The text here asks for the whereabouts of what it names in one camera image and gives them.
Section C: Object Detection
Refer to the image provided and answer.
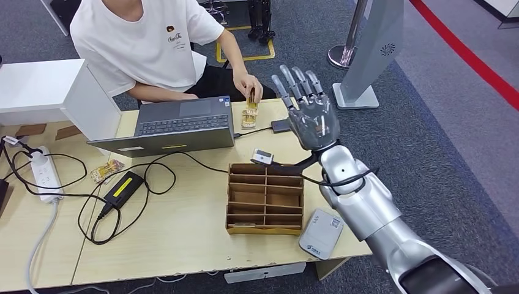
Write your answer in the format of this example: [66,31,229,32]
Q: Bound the person's left hand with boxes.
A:
[233,70,265,104]

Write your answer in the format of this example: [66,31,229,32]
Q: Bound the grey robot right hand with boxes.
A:
[271,64,342,152]

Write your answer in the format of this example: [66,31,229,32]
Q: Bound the person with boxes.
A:
[69,0,278,111]

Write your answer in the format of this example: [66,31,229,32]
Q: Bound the grey white card reader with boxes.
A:
[299,208,345,261]

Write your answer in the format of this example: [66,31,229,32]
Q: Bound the grey laptop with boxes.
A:
[87,96,236,159]

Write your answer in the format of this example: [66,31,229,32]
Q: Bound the small black hub box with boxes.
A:
[271,118,291,134]

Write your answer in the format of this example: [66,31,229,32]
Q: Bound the black robot legs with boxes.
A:
[248,0,277,45]

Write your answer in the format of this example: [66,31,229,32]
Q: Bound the chrome stanchion pole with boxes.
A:
[327,0,368,70]

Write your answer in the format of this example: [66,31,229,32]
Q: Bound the chrome stool base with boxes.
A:
[198,0,228,26]

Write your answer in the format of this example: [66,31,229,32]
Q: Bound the wooden divided organizer box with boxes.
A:
[225,163,305,236]

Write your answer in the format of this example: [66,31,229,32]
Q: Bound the grey kiosk stand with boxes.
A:
[331,0,405,111]

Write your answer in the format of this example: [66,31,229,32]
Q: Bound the black adapter with yellow label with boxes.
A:
[102,170,146,210]

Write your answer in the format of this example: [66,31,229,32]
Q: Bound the brown cardboard piece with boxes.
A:
[14,123,47,138]
[54,126,83,141]

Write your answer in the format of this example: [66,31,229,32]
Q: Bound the wooden table leg panel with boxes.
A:
[315,257,351,282]

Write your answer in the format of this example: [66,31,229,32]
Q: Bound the white cabinet box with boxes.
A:
[0,58,122,156]

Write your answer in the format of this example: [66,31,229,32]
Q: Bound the black object under desk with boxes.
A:
[48,0,82,25]

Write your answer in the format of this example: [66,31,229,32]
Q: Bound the white desk leg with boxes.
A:
[38,0,70,37]

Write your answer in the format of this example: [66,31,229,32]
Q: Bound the white power strip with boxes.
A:
[29,146,64,204]

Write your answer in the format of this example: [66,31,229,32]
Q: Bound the black plug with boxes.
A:
[18,145,44,159]

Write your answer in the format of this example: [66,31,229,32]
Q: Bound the black box device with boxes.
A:
[0,179,9,217]

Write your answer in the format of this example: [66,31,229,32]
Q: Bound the white furniture piece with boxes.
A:
[472,0,519,29]

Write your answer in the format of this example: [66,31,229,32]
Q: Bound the short black hub cable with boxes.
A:
[234,126,273,140]

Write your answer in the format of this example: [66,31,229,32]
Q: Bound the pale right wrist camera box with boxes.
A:
[251,148,275,166]

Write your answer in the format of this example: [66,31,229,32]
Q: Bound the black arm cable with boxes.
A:
[302,165,380,190]

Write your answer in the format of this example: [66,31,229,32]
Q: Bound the black charger cord with bead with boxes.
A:
[76,151,230,246]

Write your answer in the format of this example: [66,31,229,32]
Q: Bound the black mains cord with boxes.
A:
[0,137,122,246]

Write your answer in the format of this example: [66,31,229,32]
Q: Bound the white table frame bar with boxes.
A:
[223,262,308,285]

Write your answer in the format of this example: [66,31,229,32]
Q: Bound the white cable under table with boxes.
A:
[56,271,220,294]

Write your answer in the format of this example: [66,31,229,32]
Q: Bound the grey power strip cable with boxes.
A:
[24,200,60,294]

